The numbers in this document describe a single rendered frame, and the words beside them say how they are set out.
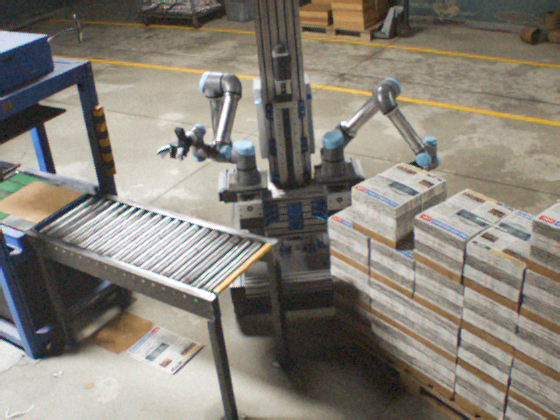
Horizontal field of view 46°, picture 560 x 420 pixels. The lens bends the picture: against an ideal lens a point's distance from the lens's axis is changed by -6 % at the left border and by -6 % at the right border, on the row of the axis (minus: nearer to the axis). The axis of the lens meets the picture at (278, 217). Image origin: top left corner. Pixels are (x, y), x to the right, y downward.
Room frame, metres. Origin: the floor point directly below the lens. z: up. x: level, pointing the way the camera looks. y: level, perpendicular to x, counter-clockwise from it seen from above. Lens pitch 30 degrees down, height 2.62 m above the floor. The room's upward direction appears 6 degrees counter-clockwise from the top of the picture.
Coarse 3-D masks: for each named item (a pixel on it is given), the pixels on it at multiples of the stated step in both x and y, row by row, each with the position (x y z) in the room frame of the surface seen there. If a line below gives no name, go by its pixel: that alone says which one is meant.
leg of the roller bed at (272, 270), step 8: (272, 272) 2.89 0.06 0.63; (280, 272) 2.92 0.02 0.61; (272, 280) 2.90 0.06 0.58; (280, 280) 2.91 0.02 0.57; (272, 288) 2.90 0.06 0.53; (280, 288) 2.90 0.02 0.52; (272, 296) 2.90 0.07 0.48; (280, 296) 2.90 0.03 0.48; (272, 304) 2.91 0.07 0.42; (280, 304) 2.89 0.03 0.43; (272, 312) 2.91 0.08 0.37; (280, 312) 2.89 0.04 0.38; (280, 320) 2.88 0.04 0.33; (280, 328) 2.89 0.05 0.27; (280, 336) 2.89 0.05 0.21; (280, 344) 2.89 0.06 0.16; (280, 352) 2.90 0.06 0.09; (288, 352) 2.91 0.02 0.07; (280, 360) 2.90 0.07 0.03; (288, 360) 2.91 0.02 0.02
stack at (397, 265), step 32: (352, 224) 2.95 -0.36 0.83; (352, 256) 2.91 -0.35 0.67; (384, 256) 2.74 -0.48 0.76; (352, 288) 2.92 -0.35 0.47; (384, 288) 2.72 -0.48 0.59; (416, 288) 2.56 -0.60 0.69; (448, 288) 2.41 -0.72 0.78; (352, 320) 2.92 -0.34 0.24; (416, 320) 2.55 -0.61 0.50; (480, 320) 2.26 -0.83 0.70; (512, 320) 2.13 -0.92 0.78; (352, 352) 2.92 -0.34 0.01; (416, 352) 2.54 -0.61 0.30; (448, 352) 2.38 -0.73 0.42; (480, 352) 2.25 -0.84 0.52; (416, 384) 2.54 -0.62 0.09; (448, 384) 2.38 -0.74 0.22; (480, 384) 2.23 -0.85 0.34; (448, 416) 2.36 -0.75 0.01
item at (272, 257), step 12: (96, 192) 3.65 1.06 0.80; (132, 204) 3.45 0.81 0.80; (144, 204) 3.44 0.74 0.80; (168, 216) 3.27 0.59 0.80; (180, 216) 3.26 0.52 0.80; (216, 228) 3.09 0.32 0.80; (228, 228) 3.08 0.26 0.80; (240, 240) 2.99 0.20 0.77; (252, 240) 2.95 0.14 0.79; (264, 240) 2.93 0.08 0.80; (276, 240) 2.92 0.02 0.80; (276, 252) 2.89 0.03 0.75; (276, 264) 2.89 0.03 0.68
